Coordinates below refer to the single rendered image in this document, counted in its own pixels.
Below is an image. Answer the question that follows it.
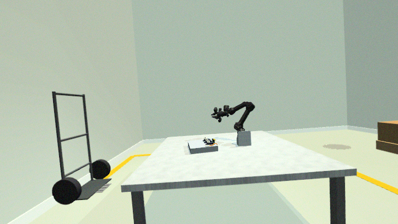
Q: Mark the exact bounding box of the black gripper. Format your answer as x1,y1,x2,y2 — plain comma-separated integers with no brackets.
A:
212,107,223,122

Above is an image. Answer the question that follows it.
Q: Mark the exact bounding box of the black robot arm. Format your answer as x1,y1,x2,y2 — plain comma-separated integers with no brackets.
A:
223,102,255,133

